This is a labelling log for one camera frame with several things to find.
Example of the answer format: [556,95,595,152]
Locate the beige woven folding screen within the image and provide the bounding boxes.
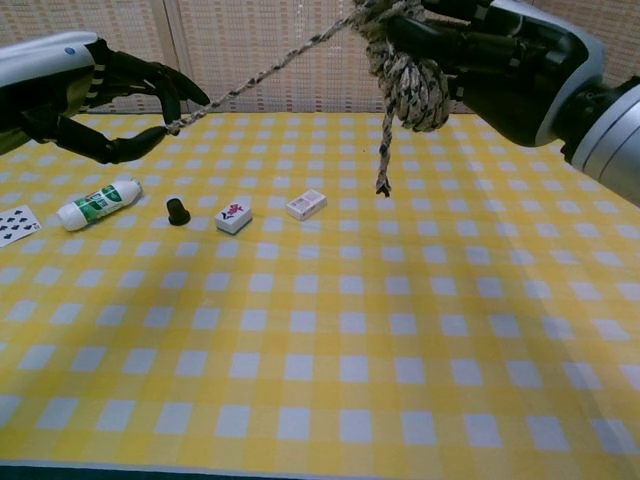
[0,0,640,119]

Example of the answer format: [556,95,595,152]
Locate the white mahjong tile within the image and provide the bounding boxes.
[214,194,254,236]

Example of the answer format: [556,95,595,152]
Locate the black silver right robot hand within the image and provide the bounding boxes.
[384,0,609,149]

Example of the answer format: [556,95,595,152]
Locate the white green plastic bottle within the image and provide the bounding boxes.
[56,178,144,232]

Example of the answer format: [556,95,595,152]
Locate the yellow white checked tablecloth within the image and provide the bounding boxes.
[0,112,640,476]

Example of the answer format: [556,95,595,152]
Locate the small white cardboard box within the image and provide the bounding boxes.
[285,188,329,222]

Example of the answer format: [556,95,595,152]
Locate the small black cap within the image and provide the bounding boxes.
[166,198,191,226]

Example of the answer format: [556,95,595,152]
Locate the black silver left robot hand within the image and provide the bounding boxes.
[0,31,211,165]

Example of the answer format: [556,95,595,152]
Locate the spades playing card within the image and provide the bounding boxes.
[0,207,41,249]

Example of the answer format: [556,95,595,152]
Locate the braided beige brown rope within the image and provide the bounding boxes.
[167,0,454,197]

